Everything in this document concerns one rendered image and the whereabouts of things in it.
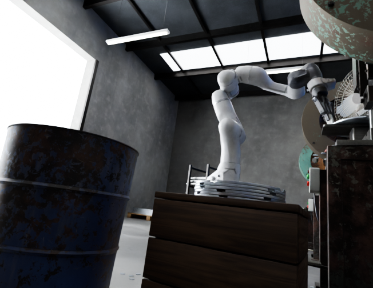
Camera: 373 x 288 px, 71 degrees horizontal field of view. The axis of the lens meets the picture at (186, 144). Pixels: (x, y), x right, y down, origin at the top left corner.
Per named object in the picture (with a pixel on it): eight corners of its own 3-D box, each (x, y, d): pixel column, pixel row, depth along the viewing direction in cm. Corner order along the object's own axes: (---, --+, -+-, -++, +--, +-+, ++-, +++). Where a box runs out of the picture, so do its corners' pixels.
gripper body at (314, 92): (318, 96, 144) (323, 110, 139) (307, 92, 140) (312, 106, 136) (329, 88, 138) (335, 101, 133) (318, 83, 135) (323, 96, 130)
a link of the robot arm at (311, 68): (289, 94, 149) (289, 82, 141) (284, 78, 156) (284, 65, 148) (323, 87, 144) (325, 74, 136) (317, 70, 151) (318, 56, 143)
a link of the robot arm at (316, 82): (303, 86, 144) (305, 93, 141) (322, 70, 134) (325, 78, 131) (320, 92, 148) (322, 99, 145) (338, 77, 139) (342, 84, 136)
